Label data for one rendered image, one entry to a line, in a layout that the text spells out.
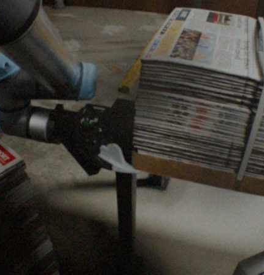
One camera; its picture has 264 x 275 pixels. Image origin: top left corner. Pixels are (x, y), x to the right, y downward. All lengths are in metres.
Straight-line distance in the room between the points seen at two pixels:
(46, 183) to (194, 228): 0.79
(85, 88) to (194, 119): 0.22
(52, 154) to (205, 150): 1.41
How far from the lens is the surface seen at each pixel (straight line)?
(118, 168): 0.60
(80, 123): 0.64
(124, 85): 0.82
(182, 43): 0.51
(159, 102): 0.50
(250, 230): 1.57
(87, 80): 0.60
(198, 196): 1.63
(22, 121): 0.69
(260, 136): 0.51
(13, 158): 0.63
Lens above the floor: 1.24
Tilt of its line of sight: 40 degrees down
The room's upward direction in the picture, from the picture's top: straight up
